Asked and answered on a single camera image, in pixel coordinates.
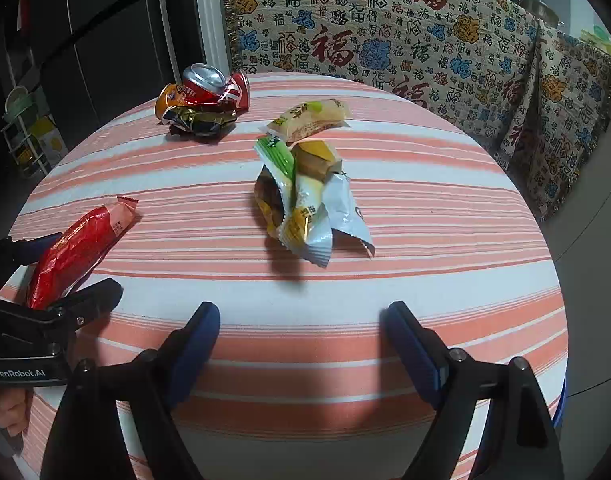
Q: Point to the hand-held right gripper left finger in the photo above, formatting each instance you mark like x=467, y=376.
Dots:
x=195, y=350

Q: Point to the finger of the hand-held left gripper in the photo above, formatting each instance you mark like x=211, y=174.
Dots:
x=92, y=300
x=15, y=255

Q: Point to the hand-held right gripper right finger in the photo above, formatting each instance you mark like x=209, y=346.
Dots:
x=415, y=350

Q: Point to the long red snack wrapper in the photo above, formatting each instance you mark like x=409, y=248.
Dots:
x=75, y=250

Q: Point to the pale yellow cracker packet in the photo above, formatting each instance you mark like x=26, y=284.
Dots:
x=310, y=117

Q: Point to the person's left hand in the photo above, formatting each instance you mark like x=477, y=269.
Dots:
x=10, y=410

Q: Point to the striped orange white tablecloth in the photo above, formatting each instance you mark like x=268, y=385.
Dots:
x=295, y=300

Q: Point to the yellow cardboard box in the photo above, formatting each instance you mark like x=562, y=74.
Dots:
x=52, y=142

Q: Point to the white storage rack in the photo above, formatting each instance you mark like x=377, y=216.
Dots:
x=25, y=130

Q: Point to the silver white empty wrapper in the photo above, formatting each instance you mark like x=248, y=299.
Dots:
x=348, y=210

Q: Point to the brown snack wrapper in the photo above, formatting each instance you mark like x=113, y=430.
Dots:
x=267, y=205

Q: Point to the yellow white snack wrapper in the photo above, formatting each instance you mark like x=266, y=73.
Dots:
x=303, y=225

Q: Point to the green snack wrapper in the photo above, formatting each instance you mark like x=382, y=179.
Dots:
x=276, y=159

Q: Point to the gold black crumpled wrapper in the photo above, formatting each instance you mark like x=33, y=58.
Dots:
x=200, y=121

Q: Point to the orange snack wrapper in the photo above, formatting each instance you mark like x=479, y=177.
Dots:
x=168, y=102

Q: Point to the yellow wrapped cake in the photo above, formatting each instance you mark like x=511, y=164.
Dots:
x=318, y=157

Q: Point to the grey refrigerator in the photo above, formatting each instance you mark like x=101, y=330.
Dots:
x=110, y=35

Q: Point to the crushed red soda can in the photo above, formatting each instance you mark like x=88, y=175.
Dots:
x=215, y=87

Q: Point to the small printed blanket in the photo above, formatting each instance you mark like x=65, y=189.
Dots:
x=560, y=125

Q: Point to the large printed blanket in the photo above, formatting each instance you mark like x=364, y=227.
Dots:
x=375, y=35

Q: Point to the yellow green food containers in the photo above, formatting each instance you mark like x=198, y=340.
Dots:
x=598, y=37

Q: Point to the steel cooking pot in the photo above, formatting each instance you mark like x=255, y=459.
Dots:
x=535, y=6

